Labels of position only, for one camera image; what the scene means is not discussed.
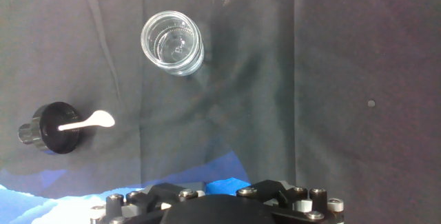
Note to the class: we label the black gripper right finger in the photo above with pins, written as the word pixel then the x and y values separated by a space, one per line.
pixel 317 200

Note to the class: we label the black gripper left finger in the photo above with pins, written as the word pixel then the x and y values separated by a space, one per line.
pixel 113 206

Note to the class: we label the clear glass jar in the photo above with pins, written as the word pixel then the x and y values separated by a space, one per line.
pixel 172 45

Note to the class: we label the black cloth with blue print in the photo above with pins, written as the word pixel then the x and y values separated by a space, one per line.
pixel 310 79

